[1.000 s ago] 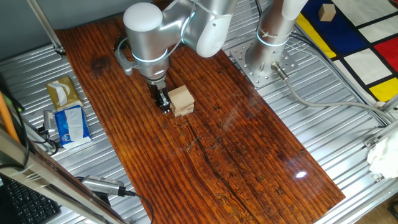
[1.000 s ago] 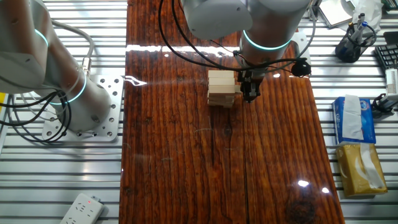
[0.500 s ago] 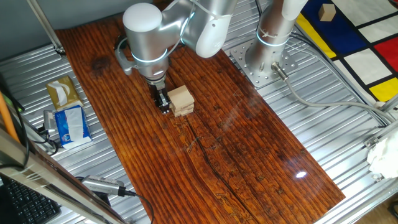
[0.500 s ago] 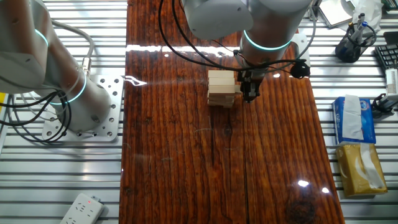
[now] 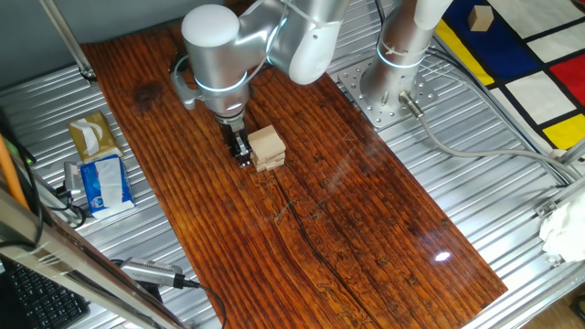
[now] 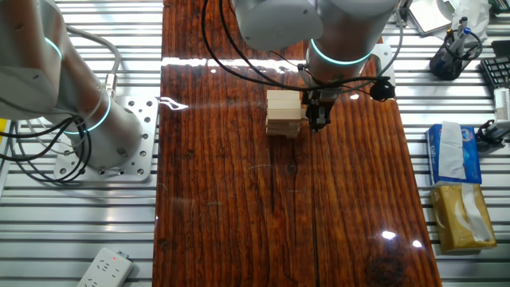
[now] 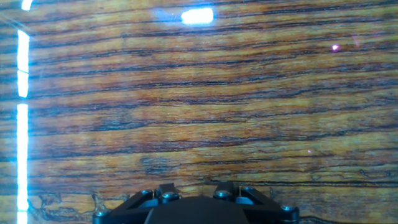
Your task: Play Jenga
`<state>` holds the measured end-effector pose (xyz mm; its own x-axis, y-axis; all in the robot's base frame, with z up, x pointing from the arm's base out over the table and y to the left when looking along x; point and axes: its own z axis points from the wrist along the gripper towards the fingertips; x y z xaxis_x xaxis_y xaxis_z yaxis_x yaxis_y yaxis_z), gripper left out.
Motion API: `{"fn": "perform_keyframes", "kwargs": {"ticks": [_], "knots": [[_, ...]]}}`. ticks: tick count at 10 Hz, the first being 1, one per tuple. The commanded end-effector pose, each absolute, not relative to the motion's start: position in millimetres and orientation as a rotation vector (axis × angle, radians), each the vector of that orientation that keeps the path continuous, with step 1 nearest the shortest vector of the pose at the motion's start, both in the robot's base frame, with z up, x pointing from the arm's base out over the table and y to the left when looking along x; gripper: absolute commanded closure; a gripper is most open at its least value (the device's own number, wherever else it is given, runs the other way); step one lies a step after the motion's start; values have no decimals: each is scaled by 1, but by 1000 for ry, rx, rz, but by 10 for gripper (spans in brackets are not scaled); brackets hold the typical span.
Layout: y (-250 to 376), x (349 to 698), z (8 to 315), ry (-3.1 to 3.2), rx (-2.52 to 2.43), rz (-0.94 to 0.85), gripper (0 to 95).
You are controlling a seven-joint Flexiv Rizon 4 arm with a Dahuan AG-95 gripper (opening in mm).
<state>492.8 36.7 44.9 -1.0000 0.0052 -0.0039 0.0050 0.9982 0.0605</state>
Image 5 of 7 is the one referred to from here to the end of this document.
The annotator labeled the silver depth camera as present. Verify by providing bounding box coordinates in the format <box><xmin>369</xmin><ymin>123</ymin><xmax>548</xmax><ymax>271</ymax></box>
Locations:
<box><xmin>119</xmin><ymin>256</ymin><xmax>186</xmax><ymax>290</ymax></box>

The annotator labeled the wooden Jenga block tower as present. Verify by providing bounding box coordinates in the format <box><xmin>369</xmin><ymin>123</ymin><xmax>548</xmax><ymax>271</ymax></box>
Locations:
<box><xmin>246</xmin><ymin>124</ymin><xmax>287</xmax><ymax>174</ymax></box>

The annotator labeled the small wooden cube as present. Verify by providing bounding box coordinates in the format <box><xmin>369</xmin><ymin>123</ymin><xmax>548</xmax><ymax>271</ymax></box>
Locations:
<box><xmin>467</xmin><ymin>5</ymin><xmax>495</xmax><ymax>33</ymax></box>

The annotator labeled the light grey camera mount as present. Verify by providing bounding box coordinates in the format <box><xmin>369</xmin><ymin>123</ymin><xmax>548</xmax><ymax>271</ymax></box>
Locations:
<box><xmin>170</xmin><ymin>53</ymin><xmax>203</xmax><ymax>111</ymax></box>

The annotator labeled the light grey adapter box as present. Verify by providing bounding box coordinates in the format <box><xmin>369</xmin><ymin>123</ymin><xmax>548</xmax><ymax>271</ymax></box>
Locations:
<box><xmin>62</xmin><ymin>161</ymin><xmax>84</xmax><ymax>193</ymax></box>

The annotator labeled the silver corner bracket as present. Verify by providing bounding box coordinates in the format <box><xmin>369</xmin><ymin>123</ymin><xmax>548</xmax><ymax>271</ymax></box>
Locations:
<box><xmin>534</xmin><ymin>199</ymin><xmax>559</xmax><ymax>219</ymax></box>

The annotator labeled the brown wooden board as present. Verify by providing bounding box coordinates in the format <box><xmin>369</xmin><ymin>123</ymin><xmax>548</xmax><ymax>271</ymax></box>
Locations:
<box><xmin>80</xmin><ymin>2</ymin><xmax>509</xmax><ymax>329</ymax></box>

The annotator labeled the black keyboard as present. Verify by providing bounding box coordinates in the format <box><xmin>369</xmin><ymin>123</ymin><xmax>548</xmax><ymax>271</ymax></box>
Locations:
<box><xmin>0</xmin><ymin>258</ymin><xmax>91</xmax><ymax>329</ymax></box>

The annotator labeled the colourful Mondrian pattern cloth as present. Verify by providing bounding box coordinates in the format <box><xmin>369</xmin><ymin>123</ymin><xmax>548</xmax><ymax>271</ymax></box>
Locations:
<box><xmin>433</xmin><ymin>0</ymin><xmax>585</xmax><ymax>152</ymax></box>

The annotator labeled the black tangled cable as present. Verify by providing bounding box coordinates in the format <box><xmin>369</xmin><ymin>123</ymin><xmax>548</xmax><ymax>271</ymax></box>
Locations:
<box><xmin>45</xmin><ymin>185</ymin><xmax>89</xmax><ymax>230</ymax></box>

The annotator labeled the gold tissue pack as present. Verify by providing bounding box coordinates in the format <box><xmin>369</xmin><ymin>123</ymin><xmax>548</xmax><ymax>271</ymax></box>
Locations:
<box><xmin>67</xmin><ymin>111</ymin><xmax>123</xmax><ymax>165</ymax></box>

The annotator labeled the white crumpled cloth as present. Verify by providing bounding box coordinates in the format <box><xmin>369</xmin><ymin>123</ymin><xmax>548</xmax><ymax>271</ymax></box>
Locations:
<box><xmin>537</xmin><ymin>189</ymin><xmax>585</xmax><ymax>265</ymax></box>

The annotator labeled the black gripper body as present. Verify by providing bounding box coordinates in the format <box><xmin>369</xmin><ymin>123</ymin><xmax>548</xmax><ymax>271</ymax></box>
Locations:
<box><xmin>219</xmin><ymin>119</ymin><xmax>248</xmax><ymax>143</ymax></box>

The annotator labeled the orange stick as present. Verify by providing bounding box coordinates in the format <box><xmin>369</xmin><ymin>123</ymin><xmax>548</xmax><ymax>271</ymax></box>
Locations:
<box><xmin>0</xmin><ymin>134</ymin><xmax>29</xmax><ymax>211</ymax></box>

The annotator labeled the silver perforated mounting plate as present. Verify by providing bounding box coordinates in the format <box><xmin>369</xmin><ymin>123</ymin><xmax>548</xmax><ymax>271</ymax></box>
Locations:
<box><xmin>336</xmin><ymin>57</ymin><xmax>439</xmax><ymax>131</ymax></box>

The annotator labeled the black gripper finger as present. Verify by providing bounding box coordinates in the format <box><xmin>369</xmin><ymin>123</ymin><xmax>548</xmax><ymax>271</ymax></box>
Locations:
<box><xmin>236</xmin><ymin>132</ymin><xmax>253</xmax><ymax>168</ymax></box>
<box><xmin>222</xmin><ymin>136</ymin><xmax>239</xmax><ymax>161</ymax></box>

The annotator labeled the blue tissue pack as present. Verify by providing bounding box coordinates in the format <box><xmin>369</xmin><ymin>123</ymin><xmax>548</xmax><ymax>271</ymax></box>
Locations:
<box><xmin>80</xmin><ymin>154</ymin><xmax>137</xmax><ymax>220</ymax></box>

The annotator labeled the grey cable with metal connector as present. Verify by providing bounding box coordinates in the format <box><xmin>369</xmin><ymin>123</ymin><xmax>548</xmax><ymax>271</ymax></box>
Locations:
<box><xmin>398</xmin><ymin>90</ymin><xmax>580</xmax><ymax>184</ymax></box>

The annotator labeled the black depth camera cable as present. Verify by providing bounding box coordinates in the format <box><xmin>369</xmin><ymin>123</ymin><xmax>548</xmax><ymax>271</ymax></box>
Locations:
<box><xmin>182</xmin><ymin>278</ymin><xmax>229</xmax><ymax>329</ymax></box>

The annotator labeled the silver aluminium frame bar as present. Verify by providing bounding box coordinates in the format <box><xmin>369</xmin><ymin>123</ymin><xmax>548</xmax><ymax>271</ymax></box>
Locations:
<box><xmin>0</xmin><ymin>182</ymin><xmax>188</xmax><ymax>329</ymax></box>
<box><xmin>38</xmin><ymin>0</ymin><xmax>98</xmax><ymax>83</ymax></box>

